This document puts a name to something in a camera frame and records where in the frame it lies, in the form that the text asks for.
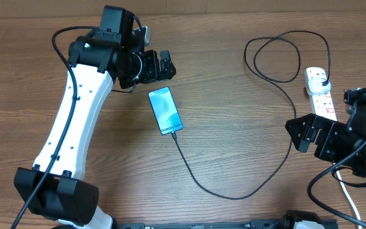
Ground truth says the Samsung Galaxy smartphone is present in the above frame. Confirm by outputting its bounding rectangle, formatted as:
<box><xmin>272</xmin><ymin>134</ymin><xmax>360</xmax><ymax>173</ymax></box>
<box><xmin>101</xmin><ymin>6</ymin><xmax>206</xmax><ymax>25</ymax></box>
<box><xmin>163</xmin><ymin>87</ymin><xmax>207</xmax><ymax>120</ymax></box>
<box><xmin>148</xmin><ymin>87</ymin><xmax>183</xmax><ymax>135</ymax></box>

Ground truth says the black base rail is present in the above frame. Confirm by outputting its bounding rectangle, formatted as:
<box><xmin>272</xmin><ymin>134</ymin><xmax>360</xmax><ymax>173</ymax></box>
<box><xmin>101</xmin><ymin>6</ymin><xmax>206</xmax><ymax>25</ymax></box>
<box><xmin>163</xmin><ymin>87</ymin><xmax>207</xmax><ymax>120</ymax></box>
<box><xmin>116</xmin><ymin>219</ymin><xmax>280</xmax><ymax>229</ymax></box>

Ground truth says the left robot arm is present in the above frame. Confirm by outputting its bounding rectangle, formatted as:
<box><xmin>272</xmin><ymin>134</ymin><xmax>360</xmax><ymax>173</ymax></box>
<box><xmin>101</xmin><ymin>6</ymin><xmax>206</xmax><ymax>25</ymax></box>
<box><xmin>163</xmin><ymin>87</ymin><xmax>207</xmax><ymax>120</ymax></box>
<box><xmin>14</xmin><ymin>6</ymin><xmax>176</xmax><ymax>228</ymax></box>

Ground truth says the white power strip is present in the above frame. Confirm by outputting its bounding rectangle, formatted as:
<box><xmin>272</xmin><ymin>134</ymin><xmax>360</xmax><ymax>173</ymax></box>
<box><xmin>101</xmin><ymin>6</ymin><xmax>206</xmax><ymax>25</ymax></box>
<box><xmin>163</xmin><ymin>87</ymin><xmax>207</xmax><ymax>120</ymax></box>
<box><xmin>304</xmin><ymin>67</ymin><xmax>337</xmax><ymax>121</ymax></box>

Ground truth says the white charger plug adapter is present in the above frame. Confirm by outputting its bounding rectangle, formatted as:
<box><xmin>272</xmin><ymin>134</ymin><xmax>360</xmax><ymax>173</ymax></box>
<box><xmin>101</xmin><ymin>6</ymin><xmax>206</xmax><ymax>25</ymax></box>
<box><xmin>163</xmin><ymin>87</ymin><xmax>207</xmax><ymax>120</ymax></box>
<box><xmin>306</xmin><ymin>79</ymin><xmax>331</xmax><ymax>96</ymax></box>

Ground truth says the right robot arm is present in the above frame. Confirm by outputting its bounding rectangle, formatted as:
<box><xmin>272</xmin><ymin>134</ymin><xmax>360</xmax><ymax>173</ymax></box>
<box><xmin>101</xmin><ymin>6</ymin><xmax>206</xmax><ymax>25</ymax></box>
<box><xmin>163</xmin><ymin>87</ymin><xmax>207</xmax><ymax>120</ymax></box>
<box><xmin>285</xmin><ymin>99</ymin><xmax>366</xmax><ymax>188</ymax></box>

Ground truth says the white power strip cord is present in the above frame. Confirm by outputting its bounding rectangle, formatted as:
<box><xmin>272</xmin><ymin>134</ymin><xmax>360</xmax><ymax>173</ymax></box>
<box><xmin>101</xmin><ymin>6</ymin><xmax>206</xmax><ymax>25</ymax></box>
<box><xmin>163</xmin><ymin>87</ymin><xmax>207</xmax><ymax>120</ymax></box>
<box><xmin>334</xmin><ymin>163</ymin><xmax>363</xmax><ymax>229</ymax></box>

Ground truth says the black USB charging cable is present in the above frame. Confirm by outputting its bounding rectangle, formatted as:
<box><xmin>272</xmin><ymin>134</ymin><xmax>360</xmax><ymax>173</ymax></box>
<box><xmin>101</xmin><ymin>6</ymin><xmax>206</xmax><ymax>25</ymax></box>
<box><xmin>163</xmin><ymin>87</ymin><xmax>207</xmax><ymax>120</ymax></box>
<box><xmin>171</xmin><ymin>30</ymin><xmax>332</xmax><ymax>201</ymax></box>

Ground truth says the cardboard backdrop panel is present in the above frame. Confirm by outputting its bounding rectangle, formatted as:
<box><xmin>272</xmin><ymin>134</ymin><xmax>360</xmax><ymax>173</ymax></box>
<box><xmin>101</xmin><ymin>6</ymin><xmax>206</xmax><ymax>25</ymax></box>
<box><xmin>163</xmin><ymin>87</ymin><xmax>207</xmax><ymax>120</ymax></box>
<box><xmin>0</xmin><ymin>0</ymin><xmax>366</xmax><ymax>18</ymax></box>

